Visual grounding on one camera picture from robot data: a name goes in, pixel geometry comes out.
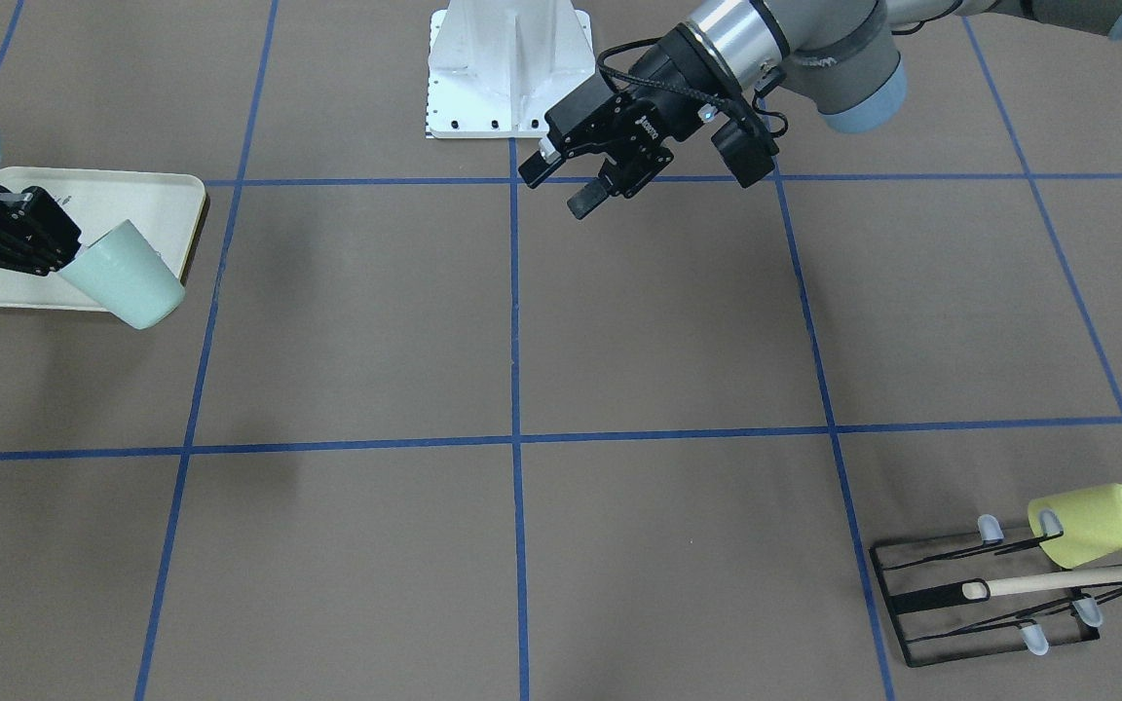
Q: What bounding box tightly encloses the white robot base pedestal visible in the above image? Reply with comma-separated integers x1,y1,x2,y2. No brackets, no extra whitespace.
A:
425,1,595,139

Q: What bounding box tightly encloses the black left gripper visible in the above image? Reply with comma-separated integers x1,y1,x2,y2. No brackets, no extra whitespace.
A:
518,27,718,219

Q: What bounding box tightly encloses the cream rabbit serving tray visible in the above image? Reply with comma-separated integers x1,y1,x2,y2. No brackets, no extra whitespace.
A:
0,166,206,329

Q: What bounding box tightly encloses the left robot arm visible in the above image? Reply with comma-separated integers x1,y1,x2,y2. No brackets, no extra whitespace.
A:
518,1,1122,219

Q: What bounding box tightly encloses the black wire cup rack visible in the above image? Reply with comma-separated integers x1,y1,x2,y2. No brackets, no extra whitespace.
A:
870,507,1122,667

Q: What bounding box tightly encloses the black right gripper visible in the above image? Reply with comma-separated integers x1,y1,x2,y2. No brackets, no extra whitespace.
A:
0,186,81,277

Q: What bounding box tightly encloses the yellow plastic cup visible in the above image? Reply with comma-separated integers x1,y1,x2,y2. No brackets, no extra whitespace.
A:
1026,483,1122,570

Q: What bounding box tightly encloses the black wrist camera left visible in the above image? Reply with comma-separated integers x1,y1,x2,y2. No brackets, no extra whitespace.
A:
711,110,779,188

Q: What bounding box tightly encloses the pale green plastic cup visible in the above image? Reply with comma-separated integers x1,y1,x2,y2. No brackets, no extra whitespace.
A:
58,219,184,331

